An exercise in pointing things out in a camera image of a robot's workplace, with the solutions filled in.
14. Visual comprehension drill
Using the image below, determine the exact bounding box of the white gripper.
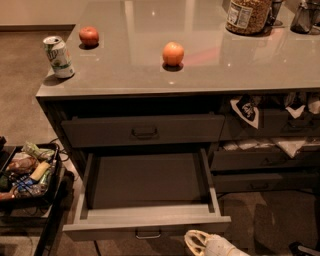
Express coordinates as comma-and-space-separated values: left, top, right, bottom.
184, 230, 250, 256

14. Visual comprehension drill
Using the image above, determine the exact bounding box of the grey drawer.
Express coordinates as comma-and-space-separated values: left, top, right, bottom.
212, 171, 319, 193
61, 113, 225, 148
63, 149, 231, 241
220, 109, 320, 140
211, 147, 320, 172

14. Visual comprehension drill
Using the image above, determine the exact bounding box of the white crumpled snack bag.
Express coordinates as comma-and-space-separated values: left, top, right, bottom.
272, 137, 306, 158

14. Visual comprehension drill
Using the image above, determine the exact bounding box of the black white snack bag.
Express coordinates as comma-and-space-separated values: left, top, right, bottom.
230, 95, 259, 129

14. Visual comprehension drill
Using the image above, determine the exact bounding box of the grey counter cabinet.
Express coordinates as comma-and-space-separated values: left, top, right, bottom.
35, 0, 320, 201

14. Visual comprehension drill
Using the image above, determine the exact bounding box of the black tray of snacks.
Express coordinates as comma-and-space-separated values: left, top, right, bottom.
0, 142, 60, 208

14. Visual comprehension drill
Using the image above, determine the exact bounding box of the orange fruit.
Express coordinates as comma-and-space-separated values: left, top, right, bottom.
162, 42, 184, 66

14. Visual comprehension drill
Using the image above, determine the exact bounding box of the large jar of nuts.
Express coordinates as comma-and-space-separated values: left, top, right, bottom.
226, 0, 272, 35

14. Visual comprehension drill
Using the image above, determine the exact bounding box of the red apple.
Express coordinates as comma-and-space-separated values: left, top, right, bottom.
79, 26, 99, 47

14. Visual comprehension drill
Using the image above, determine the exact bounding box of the green white soda can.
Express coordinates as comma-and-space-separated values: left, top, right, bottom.
43, 36, 75, 79

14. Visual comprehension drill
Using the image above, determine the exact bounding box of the dark glass container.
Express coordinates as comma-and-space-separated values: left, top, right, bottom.
290, 0, 320, 34

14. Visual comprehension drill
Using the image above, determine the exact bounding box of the black pepper grinder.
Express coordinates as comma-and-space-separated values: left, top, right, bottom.
266, 0, 284, 26

